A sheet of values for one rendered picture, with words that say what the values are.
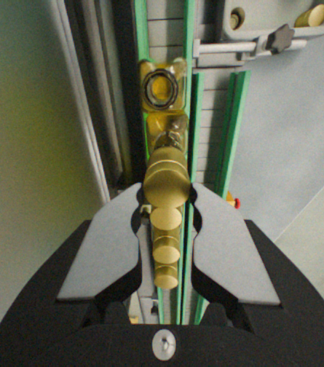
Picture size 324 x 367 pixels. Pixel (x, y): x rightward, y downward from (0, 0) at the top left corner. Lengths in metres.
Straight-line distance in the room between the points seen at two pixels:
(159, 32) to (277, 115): 0.40
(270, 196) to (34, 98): 0.73
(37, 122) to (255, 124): 0.55
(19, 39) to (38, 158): 0.10
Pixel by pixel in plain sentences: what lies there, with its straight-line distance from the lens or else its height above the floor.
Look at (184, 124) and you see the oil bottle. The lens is 0.22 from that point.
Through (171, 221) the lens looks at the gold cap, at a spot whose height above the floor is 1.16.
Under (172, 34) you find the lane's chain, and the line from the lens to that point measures 0.42.
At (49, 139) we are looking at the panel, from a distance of 0.23.
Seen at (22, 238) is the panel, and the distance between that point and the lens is 0.20.
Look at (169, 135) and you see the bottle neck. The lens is 0.19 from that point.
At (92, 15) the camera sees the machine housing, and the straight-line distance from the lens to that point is 0.54.
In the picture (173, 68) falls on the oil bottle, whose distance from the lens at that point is 0.21.
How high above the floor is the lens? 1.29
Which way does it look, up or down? 59 degrees down
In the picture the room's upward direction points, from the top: 176 degrees counter-clockwise
